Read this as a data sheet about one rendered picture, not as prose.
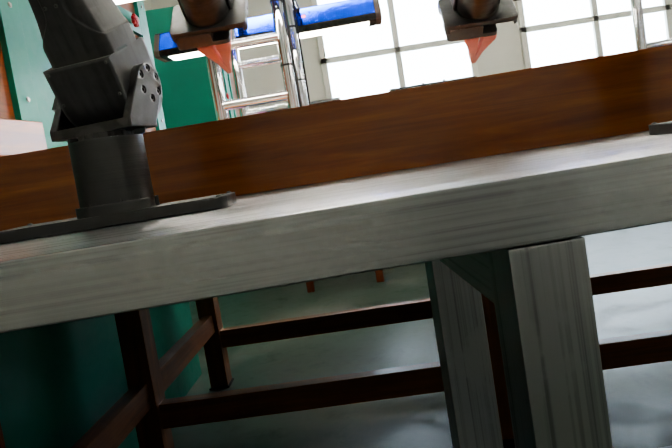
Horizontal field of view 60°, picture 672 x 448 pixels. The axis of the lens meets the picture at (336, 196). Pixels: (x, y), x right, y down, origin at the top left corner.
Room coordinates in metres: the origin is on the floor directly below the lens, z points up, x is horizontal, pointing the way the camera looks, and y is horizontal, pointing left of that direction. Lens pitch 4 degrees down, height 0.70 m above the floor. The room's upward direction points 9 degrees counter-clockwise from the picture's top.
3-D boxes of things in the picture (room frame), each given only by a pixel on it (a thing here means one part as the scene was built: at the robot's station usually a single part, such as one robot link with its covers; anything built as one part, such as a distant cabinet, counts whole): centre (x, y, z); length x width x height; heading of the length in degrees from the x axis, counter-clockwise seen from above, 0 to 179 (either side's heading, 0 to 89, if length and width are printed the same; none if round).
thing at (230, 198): (0.51, 0.19, 0.71); 0.20 x 0.07 x 0.08; 91
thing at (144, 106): (0.52, 0.19, 0.77); 0.09 x 0.06 x 0.06; 74
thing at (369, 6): (1.60, 0.11, 1.08); 0.62 x 0.08 x 0.07; 86
